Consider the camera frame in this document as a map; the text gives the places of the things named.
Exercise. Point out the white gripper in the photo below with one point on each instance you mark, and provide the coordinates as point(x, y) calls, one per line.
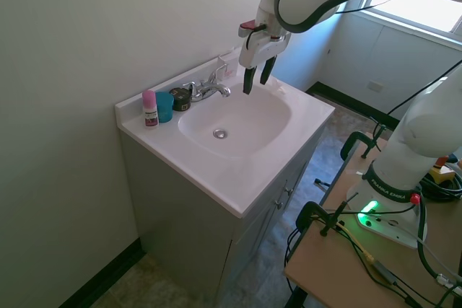
point(258, 50)

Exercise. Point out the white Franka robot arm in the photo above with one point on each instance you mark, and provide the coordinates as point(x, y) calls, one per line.
point(415, 135)

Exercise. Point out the chrome faucet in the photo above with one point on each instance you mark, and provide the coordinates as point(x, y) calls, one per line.
point(207, 89)

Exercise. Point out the chrome sink drain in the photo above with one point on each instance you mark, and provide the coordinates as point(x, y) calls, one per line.
point(220, 133)

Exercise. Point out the black round jar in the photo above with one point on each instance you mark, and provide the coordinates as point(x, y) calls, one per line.
point(180, 99)

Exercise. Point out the black baseboard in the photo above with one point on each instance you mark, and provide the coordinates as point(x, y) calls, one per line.
point(343, 97)
point(104, 275)

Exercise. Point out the blue plastic cup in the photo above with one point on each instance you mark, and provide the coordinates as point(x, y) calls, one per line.
point(165, 107)

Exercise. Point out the white sink vanity top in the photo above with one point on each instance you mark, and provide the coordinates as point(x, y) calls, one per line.
point(216, 174)

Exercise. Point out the pink capped white bottle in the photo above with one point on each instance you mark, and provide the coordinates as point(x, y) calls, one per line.
point(150, 111)

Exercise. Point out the black C clamp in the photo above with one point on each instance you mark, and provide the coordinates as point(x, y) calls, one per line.
point(348, 144)
point(307, 210)

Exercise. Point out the metal cabinet knob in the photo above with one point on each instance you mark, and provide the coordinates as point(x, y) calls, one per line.
point(278, 203)
point(287, 190)

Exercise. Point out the small black floor object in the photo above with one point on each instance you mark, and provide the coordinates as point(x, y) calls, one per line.
point(320, 182)

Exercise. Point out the grey vanity cabinet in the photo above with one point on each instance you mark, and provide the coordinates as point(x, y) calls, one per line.
point(180, 214)

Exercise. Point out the bright window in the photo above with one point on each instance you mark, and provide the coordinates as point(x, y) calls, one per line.
point(426, 5)

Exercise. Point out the red connector cap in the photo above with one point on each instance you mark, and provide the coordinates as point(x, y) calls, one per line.
point(415, 198)

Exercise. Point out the wooden table board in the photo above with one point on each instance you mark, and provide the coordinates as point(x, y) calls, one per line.
point(325, 268)

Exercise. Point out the yellow emergency stop box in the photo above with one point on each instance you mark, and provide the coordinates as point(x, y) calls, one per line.
point(444, 172)

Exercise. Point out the red black wrist camera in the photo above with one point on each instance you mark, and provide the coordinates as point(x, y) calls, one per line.
point(248, 27)

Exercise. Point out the white wall outlet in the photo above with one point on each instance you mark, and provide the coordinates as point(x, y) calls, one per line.
point(375, 86)

